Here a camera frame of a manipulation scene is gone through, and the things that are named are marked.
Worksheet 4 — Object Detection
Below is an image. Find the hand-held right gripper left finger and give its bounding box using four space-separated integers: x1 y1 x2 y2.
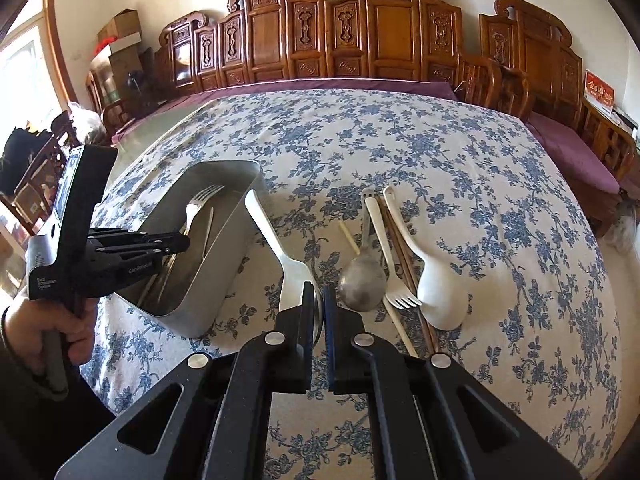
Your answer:
55 282 322 480

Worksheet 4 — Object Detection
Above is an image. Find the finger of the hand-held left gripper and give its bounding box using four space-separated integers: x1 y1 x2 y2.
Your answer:
97 251 174 274
89 231 191 257

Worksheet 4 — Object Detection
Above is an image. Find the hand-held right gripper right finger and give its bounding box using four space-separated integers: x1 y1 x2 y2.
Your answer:
324 286 581 480

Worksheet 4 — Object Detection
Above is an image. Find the white spoon with smiley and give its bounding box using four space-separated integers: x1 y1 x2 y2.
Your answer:
339 187 388 312

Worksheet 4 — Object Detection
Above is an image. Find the light bamboo chopstick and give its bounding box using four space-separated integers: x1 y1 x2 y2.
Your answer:
339 219 420 359

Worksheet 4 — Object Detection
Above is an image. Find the metal tray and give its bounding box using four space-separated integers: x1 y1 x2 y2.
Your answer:
117 160 266 339

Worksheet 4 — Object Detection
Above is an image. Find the brown wooden chopstick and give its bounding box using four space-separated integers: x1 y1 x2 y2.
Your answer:
377 196 434 356
382 200 439 356

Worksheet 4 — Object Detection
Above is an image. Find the white plastic rice spoon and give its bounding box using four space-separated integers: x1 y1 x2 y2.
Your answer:
382 186 472 332

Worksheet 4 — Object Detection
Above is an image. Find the person's left forearm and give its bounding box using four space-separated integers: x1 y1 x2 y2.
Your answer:
0 305 118 480

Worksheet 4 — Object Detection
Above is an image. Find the person's left hand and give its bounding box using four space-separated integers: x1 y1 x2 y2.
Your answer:
4 292 99 363

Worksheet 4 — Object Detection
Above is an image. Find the dark wooden chair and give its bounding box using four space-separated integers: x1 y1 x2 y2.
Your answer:
0 110 82 228

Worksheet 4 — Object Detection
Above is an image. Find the metal fork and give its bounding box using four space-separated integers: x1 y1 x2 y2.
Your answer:
137 184 226 307

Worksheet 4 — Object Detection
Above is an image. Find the clear plastic bag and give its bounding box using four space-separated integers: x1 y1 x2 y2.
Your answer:
67 102 107 144

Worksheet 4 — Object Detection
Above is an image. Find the window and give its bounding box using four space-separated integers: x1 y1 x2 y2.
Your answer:
0 10 63 141

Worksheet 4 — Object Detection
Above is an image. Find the large cardboard box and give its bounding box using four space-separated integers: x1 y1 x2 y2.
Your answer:
106 47 144 92

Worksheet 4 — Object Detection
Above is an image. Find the brown cardboard box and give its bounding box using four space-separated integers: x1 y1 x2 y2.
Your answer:
97 9 143 47

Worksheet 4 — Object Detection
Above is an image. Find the blue floral tablecloth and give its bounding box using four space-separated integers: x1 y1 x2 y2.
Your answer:
80 87 623 480

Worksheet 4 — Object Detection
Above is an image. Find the long purple seat cushion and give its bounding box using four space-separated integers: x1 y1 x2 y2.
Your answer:
112 77 461 146

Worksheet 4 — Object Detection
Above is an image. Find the wooden armchair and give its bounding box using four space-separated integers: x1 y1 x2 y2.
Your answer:
500 65 534 122
457 55 503 108

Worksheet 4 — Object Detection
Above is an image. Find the short purple seat cushion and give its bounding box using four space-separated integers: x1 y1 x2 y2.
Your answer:
525 110 622 196

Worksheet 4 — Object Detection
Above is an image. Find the long carved wooden bench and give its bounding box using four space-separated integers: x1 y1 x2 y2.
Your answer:
155 0 501 97

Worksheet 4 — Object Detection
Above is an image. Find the white plastic bag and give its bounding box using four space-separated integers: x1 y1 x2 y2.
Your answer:
606 199 640 257

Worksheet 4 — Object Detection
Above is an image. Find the wooden side table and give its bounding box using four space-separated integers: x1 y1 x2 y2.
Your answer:
581 100 639 181

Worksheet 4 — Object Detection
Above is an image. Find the short carved wooden bench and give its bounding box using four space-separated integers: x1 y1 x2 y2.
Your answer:
479 0 586 126

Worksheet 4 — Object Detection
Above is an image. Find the red booklet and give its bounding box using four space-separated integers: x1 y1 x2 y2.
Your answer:
584 70 616 116

